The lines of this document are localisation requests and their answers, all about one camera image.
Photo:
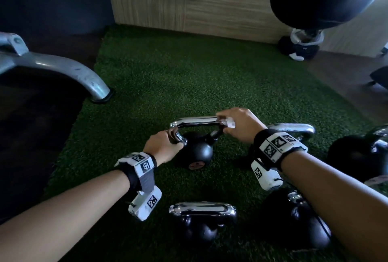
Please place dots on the green artificial turf mat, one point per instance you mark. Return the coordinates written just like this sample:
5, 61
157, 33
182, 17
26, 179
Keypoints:
188, 83

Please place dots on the person's left forearm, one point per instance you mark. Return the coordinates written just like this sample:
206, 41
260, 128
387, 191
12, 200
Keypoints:
60, 222

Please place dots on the dark equipment foot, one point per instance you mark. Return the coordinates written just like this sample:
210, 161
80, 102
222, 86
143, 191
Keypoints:
380, 77

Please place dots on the grey metal machine leg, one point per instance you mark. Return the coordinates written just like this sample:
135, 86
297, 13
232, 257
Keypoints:
60, 66

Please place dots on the person's left fingers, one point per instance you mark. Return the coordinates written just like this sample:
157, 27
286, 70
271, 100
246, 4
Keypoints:
177, 141

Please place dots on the person's right hand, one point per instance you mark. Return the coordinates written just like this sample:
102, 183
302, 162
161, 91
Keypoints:
244, 124

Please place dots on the person's right fingers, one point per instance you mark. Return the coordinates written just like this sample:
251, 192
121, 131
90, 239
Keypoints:
225, 116

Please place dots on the person's right forearm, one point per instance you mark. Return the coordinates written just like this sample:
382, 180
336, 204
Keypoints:
336, 201

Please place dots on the person's left hand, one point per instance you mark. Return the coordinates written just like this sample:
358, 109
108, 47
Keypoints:
160, 146

